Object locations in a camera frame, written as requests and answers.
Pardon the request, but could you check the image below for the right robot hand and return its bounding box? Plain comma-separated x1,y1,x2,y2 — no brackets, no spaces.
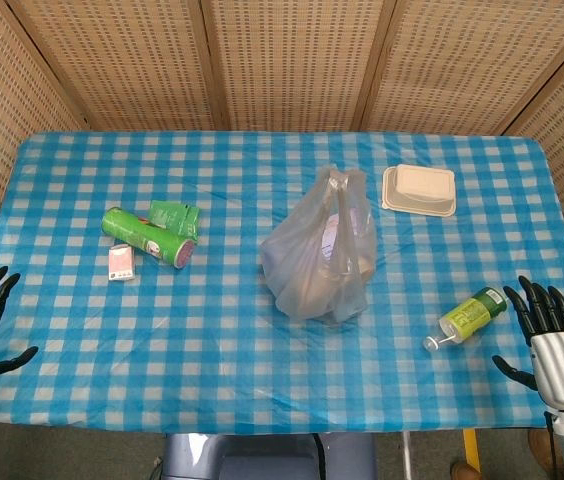
492,274,564,412

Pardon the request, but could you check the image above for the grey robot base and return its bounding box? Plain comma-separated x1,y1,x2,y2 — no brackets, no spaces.
161,431,376,480

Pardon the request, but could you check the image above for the translucent plastic bag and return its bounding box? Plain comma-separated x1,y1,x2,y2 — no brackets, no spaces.
259,163,378,326

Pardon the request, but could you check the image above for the blue checkered tablecloth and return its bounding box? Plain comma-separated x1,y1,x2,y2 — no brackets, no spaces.
0,130,564,435

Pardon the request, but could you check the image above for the green label plastic bottle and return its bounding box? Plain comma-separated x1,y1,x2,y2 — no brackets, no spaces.
422,286,509,352

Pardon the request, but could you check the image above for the yellow table leg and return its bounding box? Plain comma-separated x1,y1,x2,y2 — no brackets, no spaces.
462,428,480,474

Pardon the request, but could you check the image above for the pink card box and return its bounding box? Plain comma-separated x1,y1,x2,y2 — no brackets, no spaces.
108,243,137,284

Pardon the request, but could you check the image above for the green chips can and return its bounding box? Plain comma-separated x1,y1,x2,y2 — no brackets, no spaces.
100,206,198,271

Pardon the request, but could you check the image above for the beige takeout container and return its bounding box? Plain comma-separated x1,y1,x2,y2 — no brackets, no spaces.
380,163,458,218

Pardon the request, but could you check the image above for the green snack packet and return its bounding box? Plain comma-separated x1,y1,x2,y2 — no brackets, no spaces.
148,199,201,242

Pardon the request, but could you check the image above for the woven folding screen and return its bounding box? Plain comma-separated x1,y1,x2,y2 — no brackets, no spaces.
0,0,564,264

